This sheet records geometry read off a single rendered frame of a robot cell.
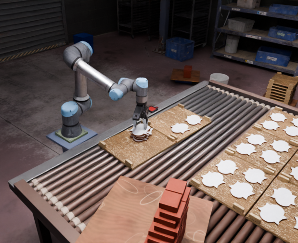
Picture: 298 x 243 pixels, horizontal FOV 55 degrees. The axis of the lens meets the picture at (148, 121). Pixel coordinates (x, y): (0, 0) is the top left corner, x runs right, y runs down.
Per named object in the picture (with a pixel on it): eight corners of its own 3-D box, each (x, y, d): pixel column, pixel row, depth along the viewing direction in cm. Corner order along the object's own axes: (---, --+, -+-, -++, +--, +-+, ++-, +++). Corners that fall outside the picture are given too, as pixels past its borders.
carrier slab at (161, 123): (143, 123, 223) (143, 121, 222) (177, 106, 248) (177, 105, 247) (176, 143, 202) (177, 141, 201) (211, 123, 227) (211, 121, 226)
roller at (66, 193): (45, 206, 156) (44, 199, 154) (225, 94, 281) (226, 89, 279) (50, 211, 154) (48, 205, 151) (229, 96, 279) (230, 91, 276)
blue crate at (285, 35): (266, 35, 562) (268, 27, 554) (275, 32, 585) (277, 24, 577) (292, 41, 533) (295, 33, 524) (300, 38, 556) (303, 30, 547)
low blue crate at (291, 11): (267, 12, 534) (269, 6, 528) (271, 9, 562) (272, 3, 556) (296, 15, 513) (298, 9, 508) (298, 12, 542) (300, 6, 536)
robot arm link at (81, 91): (68, 114, 216) (65, 43, 184) (80, 104, 227) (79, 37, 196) (82, 119, 213) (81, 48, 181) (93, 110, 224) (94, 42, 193)
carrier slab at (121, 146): (97, 145, 197) (97, 143, 196) (141, 124, 222) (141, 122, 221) (132, 170, 176) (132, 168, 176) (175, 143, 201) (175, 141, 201)
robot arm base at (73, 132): (57, 132, 213) (55, 121, 208) (72, 123, 224) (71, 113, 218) (71, 141, 206) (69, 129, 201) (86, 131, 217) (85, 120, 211)
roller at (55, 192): (40, 201, 159) (39, 195, 157) (220, 92, 284) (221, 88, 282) (45, 206, 156) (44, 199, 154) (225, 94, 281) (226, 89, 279)
